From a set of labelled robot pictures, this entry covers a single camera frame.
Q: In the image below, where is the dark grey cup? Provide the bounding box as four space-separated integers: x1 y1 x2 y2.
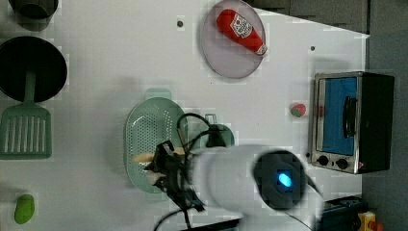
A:
8 0 59 19

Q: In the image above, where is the green pepper toy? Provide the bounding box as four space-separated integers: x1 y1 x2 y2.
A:
13 194 35 224

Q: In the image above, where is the peeled banana toy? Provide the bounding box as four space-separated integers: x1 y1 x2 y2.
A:
132 147 185 185

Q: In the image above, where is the black round pan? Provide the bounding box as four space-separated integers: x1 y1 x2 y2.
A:
0 36 67 103

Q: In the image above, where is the black toaster oven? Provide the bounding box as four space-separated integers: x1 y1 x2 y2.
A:
310 71 395 174

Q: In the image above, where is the grey round plate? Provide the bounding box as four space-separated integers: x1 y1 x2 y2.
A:
200 0 268 78

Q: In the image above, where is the green mug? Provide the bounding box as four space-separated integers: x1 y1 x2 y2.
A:
189 114 235 150

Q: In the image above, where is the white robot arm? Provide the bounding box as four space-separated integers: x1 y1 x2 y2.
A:
146 141 323 231

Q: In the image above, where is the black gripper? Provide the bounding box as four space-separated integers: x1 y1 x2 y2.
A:
150 141 204 212

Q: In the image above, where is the red strawberry toy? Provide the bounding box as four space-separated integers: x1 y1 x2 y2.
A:
291 103 307 117

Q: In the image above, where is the yellow red emergency button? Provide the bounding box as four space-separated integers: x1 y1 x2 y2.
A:
358 212 384 231

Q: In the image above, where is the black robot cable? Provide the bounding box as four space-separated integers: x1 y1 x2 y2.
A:
153 113 227 231

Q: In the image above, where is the green spatula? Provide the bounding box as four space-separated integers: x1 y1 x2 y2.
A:
0 71 52 160

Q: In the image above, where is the red ketchup bottle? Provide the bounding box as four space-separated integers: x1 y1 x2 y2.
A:
216 9 268 56

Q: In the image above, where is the green oval strainer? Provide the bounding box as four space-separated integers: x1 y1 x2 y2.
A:
123 88 184 202

